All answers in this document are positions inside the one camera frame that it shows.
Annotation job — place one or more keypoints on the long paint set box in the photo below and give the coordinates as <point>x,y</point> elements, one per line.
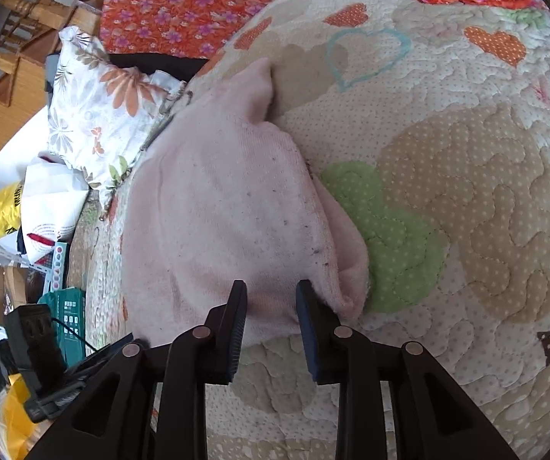
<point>58,266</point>

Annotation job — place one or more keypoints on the yellow plastic bag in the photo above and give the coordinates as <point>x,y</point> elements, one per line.
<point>11,412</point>

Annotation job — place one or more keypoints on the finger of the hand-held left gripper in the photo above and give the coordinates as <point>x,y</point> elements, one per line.
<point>97,359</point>

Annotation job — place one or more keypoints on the brown cardboard box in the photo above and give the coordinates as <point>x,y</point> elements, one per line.
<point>13,287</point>

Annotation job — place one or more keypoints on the wooden chair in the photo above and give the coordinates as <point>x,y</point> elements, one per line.
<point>30,12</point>

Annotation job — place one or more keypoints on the white floral pillow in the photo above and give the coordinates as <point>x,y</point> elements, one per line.
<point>97,115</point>

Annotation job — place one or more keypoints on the yellow shopping bag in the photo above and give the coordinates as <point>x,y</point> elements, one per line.
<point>1,211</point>

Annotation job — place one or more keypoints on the green cardboard box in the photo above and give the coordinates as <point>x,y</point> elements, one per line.
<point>71,311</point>

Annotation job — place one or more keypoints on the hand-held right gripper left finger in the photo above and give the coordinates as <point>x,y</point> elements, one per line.
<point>235,335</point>

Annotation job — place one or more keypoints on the white paper bag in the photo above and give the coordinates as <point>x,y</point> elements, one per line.
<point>49,206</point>

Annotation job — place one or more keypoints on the red floral pillow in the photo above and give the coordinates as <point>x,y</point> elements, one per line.
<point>184,5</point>

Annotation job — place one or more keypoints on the heart pattern quilt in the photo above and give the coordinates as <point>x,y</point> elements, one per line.
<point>471,177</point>

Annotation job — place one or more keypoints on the pink knitted cardigan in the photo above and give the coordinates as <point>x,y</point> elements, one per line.
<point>217,201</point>

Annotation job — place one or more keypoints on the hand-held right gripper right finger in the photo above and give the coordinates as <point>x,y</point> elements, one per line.
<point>311,340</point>

